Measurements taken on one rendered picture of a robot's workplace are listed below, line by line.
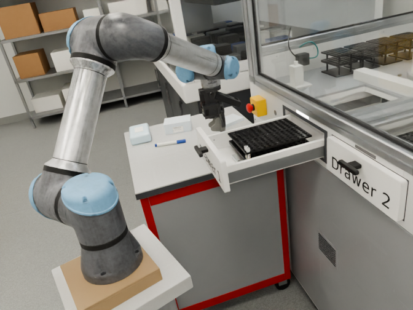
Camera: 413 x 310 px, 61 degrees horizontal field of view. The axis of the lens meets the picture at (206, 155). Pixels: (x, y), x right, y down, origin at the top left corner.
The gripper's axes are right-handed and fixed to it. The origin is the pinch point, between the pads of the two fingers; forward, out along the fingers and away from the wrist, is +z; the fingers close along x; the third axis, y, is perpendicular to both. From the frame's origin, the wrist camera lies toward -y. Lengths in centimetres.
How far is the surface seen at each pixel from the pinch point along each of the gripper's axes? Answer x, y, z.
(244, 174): 43.2, 4.5, -4.1
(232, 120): -18.5, -8.8, 3.6
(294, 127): 29.5, -18.0, -8.8
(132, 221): -73, 57, 81
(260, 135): 29.5, -6.2, -8.8
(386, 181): 71, -22, -10
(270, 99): 3.3, -19.9, -10.4
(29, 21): -341, 138, -43
